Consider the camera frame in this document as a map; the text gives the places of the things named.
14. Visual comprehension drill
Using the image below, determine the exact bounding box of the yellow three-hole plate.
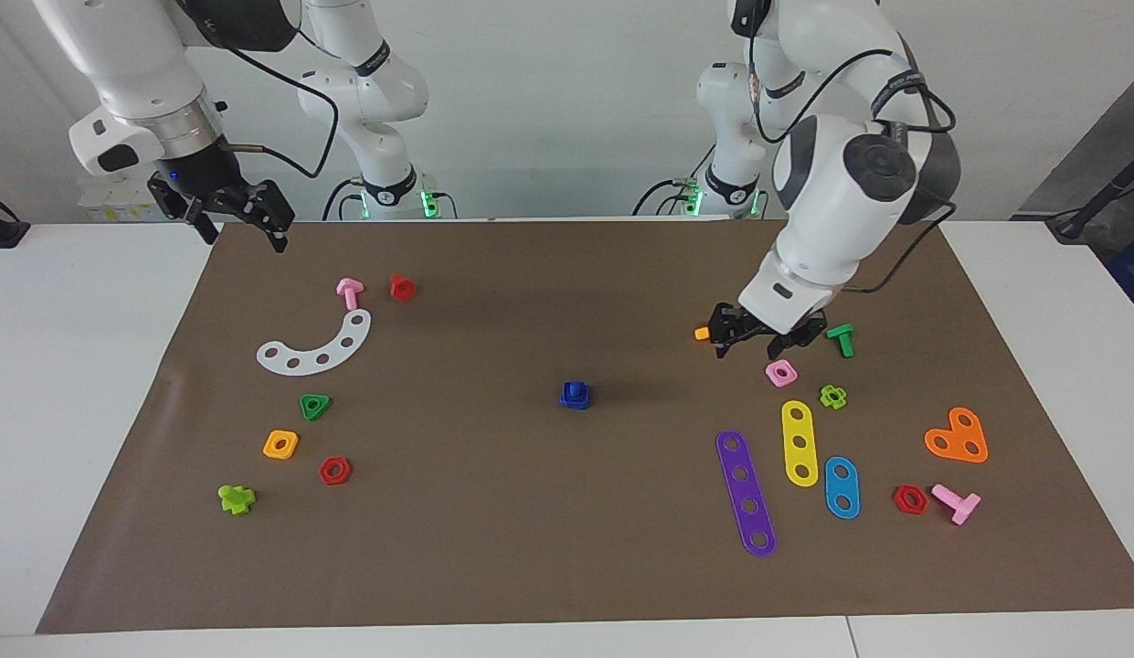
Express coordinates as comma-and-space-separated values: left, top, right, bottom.
781, 400, 820, 488

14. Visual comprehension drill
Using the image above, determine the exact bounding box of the white plastic container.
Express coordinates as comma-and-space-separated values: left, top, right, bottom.
78, 178, 161, 223

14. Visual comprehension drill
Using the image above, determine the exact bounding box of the white curved five-hole plate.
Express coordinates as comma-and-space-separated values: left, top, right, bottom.
256, 309, 373, 377

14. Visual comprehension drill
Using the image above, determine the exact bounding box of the purple four-hole strip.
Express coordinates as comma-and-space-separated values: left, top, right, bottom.
715, 430, 778, 557

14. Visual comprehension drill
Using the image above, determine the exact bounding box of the blue two-hole plate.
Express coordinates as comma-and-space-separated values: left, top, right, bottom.
824, 456, 862, 520

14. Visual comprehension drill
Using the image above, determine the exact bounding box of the orange angled three-hole plate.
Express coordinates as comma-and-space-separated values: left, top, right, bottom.
924, 407, 990, 464

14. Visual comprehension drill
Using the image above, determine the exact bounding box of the black clamp stand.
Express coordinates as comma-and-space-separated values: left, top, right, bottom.
0, 192, 30, 249

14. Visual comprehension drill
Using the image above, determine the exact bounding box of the brown table mat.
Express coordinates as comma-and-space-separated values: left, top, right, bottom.
37, 218, 1134, 634

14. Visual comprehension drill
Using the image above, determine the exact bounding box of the black tripod pole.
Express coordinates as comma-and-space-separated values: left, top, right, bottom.
1046, 164, 1134, 243

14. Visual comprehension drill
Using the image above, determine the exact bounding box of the blue crate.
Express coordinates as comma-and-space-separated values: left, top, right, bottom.
1104, 228, 1134, 323

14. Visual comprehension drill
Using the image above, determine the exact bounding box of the dark grey panel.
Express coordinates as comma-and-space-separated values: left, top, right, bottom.
1012, 64, 1134, 222

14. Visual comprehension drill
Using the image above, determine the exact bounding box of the black base cable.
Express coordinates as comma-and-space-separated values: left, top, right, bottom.
322, 178, 366, 222
632, 175, 705, 218

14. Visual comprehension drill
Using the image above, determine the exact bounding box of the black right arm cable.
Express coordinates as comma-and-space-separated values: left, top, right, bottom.
215, 37, 341, 179

